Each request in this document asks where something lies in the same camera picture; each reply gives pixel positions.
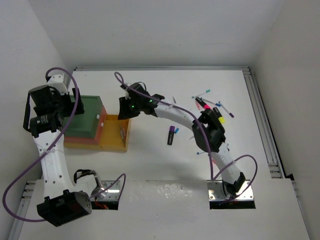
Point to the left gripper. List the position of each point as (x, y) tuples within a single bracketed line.
[(71, 105)]

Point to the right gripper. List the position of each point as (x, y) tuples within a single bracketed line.
[(125, 112)]

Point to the grey fineliner pen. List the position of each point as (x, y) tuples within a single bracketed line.
[(122, 133)]

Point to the yellow bottom drawer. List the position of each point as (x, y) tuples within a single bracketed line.
[(111, 140)]

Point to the coral drawer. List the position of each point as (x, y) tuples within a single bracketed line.
[(87, 141)]

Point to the pink highlighter marker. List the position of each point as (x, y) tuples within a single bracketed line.
[(202, 103)]

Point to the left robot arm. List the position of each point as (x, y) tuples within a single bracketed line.
[(64, 201)]

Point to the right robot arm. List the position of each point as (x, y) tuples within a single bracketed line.
[(208, 132)]

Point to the green top drawer box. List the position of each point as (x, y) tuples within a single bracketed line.
[(85, 125)]

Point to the purple highlighter marker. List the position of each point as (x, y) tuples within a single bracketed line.
[(171, 133)]

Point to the teal fineliner pen top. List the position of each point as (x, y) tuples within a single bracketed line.
[(201, 94)]

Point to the yellow highlighter marker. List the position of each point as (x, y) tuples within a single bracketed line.
[(218, 115)]

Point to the violet fineliner pen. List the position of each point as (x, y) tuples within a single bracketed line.
[(226, 110)]

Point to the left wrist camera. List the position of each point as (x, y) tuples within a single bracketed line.
[(60, 82)]

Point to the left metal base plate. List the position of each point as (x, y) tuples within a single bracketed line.
[(107, 193)]

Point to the metal base plate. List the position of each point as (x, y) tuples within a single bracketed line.
[(217, 192), (107, 193)]

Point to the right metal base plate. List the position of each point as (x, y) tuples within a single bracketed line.
[(217, 192)]

